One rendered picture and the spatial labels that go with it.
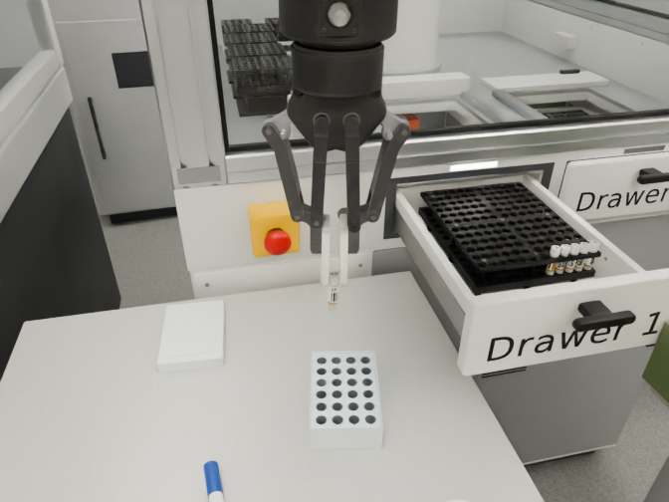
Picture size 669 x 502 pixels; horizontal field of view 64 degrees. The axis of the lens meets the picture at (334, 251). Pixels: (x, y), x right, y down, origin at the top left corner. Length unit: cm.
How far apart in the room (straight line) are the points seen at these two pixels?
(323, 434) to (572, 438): 102
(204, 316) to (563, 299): 50
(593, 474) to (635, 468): 12
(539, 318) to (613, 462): 113
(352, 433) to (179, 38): 52
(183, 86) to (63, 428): 45
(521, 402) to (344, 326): 65
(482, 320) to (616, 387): 90
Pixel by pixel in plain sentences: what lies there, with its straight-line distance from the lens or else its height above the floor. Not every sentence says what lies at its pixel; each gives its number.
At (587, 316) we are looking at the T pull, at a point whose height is 91.
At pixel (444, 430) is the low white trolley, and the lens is 70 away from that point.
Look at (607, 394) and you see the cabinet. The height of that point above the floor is 29.
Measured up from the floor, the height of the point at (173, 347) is 78.
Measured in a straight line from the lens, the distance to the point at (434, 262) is 75.
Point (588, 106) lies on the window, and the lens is 99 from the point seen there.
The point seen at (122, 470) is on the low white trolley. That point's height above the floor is 76.
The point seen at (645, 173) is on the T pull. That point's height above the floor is 91.
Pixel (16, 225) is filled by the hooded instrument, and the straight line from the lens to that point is 127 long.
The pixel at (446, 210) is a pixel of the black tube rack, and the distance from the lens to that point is 85.
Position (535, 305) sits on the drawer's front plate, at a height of 92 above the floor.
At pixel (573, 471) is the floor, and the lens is 170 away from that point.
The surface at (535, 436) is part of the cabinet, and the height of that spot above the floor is 18.
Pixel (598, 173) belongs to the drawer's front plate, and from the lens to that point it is 102.
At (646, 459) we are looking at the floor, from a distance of 181.
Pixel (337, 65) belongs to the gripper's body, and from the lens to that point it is 43.
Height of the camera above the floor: 130
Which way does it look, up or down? 33 degrees down
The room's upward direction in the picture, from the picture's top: straight up
